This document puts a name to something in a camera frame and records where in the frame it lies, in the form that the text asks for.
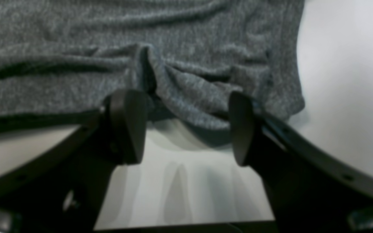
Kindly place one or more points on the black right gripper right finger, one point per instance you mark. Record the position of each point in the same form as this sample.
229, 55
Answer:
308, 190

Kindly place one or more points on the grey t-shirt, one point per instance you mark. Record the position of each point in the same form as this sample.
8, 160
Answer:
59, 59

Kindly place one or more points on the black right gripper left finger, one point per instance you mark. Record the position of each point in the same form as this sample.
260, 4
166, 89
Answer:
62, 191

